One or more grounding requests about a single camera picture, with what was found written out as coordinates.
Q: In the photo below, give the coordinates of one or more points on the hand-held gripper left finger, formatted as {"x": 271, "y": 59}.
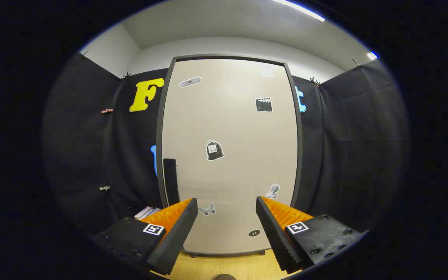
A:
{"x": 177, "y": 233}

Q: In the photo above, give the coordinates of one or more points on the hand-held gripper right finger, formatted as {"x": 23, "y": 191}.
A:
{"x": 276, "y": 237}

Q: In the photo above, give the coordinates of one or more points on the grey shoe cabinet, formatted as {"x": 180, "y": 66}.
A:
{"x": 158, "y": 155}

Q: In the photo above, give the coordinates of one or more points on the beige shoe cabinet door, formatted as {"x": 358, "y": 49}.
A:
{"x": 231, "y": 124}

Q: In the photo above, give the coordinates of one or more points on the white book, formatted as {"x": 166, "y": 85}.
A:
{"x": 143, "y": 213}

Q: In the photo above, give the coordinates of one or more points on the black backdrop cloth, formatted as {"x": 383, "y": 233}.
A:
{"x": 84, "y": 155}

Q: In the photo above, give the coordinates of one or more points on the pink clip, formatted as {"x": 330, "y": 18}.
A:
{"x": 107, "y": 111}

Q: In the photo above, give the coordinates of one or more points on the small ceiling light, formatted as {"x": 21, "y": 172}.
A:
{"x": 371, "y": 55}

